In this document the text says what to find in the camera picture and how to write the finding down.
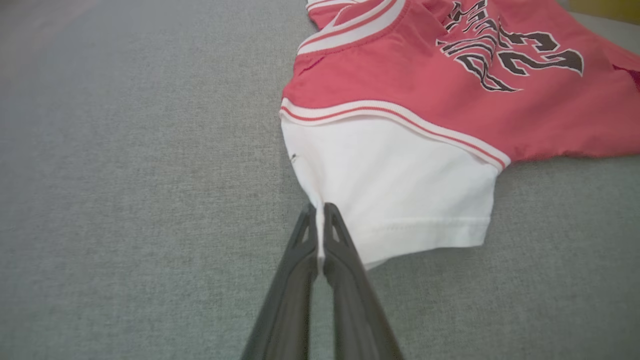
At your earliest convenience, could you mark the red jersey with white sleeves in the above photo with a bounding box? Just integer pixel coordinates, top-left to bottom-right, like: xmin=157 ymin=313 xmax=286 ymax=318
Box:
xmin=279 ymin=0 xmax=640 ymax=271

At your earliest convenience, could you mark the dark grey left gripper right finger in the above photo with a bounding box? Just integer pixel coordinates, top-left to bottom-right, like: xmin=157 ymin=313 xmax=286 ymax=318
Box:
xmin=322 ymin=202 xmax=405 ymax=360

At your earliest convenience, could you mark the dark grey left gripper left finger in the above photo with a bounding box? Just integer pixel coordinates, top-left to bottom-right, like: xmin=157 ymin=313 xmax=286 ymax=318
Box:
xmin=240 ymin=202 xmax=319 ymax=360

